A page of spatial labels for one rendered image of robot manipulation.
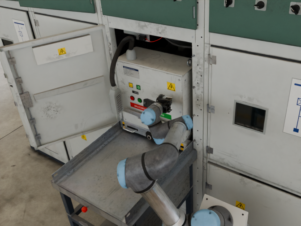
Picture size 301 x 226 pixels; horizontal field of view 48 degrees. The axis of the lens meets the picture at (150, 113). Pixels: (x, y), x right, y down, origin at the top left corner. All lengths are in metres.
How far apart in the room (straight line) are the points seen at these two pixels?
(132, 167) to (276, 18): 0.86
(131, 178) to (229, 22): 0.83
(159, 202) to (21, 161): 2.50
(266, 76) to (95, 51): 1.09
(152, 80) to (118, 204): 0.73
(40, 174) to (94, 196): 1.63
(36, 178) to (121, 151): 1.47
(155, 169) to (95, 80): 1.11
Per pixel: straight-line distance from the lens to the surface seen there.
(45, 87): 2.23
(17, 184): 3.53
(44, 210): 3.18
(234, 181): 2.15
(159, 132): 1.68
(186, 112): 2.01
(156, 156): 1.30
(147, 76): 2.00
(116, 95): 2.12
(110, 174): 2.06
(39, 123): 2.34
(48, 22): 2.53
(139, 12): 1.90
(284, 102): 1.70
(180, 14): 1.75
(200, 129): 2.05
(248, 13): 1.59
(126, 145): 2.25
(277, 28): 1.57
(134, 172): 1.33
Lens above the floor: 2.26
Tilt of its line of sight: 34 degrees down
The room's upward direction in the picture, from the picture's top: 5 degrees counter-clockwise
